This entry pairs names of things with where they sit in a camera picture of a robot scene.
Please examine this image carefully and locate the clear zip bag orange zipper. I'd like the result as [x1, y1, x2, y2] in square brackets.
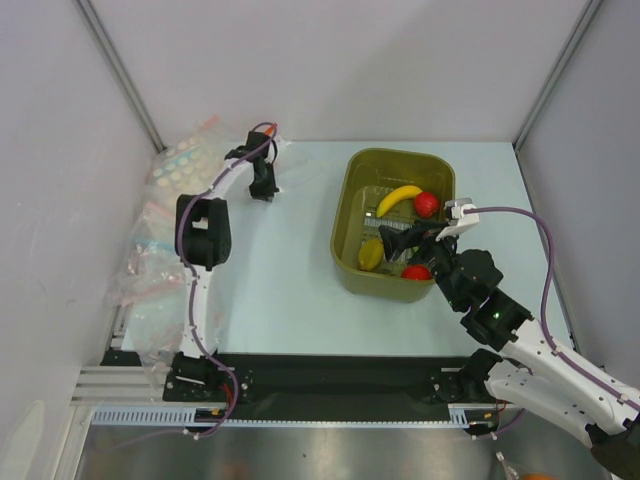
[259, 124, 326, 196]

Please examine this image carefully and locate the yellow toy starfruit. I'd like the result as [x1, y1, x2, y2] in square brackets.
[357, 237, 384, 272]

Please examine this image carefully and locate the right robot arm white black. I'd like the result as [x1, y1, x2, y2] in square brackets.
[378, 222, 639, 479]

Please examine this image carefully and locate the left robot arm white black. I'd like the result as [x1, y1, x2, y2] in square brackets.
[163, 122, 279, 400]

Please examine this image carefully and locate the pile of clear zip bags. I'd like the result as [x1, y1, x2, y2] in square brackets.
[106, 115, 235, 390]

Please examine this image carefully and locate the red toy tomato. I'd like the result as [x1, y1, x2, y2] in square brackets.
[401, 265, 432, 281]

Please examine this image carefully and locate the red toy apple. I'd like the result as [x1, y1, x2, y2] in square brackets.
[413, 191, 440, 219]

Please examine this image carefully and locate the yellow toy banana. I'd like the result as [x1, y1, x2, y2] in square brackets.
[376, 185, 423, 218]

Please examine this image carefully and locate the olive green plastic bin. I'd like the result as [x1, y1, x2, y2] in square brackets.
[330, 148, 455, 303]

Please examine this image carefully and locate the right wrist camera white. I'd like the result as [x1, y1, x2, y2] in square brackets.
[436, 198, 479, 242]

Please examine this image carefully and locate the white slotted cable duct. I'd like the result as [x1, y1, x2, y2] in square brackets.
[91, 404, 513, 429]

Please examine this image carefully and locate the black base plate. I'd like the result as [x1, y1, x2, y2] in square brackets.
[99, 349, 521, 424]

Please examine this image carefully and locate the aluminium frame rail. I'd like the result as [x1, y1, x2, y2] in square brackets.
[71, 306, 168, 406]

